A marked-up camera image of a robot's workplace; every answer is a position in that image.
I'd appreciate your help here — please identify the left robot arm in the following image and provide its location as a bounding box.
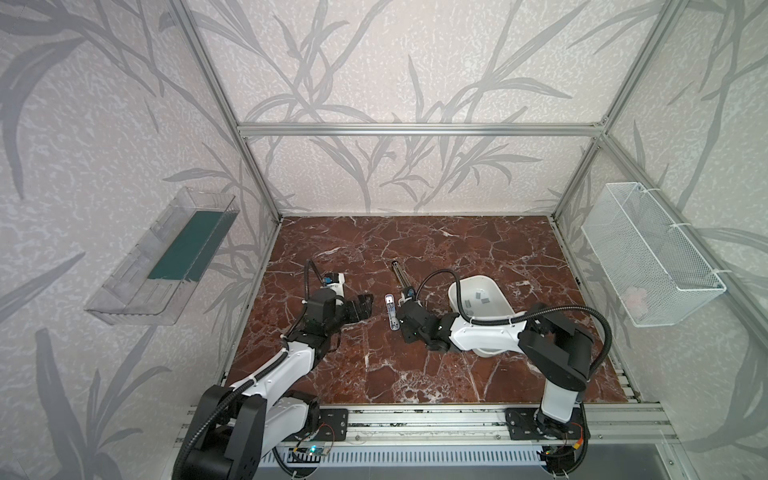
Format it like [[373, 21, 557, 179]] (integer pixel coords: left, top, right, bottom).
[[171, 272, 374, 479]]

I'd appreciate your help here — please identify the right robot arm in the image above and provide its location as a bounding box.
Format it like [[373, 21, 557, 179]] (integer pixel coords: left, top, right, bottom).
[[390, 261, 613, 440]]

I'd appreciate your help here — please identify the white plastic tray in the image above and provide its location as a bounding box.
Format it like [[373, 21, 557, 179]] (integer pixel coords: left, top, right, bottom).
[[450, 275, 525, 358]]

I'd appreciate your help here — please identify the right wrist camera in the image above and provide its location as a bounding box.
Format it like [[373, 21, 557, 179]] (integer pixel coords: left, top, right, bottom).
[[401, 286, 417, 303]]

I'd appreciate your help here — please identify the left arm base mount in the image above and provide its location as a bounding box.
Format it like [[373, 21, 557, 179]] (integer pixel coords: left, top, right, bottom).
[[287, 408, 349, 442]]

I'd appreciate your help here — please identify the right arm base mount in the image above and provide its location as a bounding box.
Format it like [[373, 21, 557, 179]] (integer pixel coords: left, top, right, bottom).
[[504, 405, 590, 444]]

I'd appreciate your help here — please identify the clear plastic wall bin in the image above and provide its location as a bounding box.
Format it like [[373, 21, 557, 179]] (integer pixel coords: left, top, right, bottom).
[[85, 187, 240, 326]]

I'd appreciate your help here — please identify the aluminium front rail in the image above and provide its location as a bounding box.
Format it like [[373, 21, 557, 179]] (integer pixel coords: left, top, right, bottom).
[[173, 404, 676, 449]]

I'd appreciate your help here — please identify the white wire mesh basket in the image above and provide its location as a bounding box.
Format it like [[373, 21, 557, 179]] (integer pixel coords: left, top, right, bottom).
[[582, 182, 727, 328]]

